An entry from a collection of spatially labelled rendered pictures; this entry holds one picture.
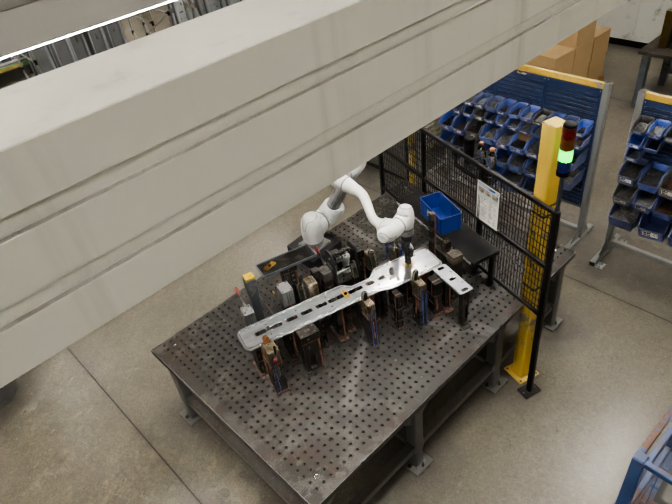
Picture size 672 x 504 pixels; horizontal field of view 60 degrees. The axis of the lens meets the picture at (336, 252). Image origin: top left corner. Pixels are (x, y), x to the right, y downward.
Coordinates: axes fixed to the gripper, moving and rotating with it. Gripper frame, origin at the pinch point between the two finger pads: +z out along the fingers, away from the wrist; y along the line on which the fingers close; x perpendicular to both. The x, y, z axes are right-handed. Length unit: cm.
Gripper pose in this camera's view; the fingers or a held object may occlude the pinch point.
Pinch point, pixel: (408, 258)
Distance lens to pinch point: 379.9
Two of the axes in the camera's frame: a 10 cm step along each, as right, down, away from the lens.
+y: 4.7, 5.1, -7.2
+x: 8.7, -3.8, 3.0
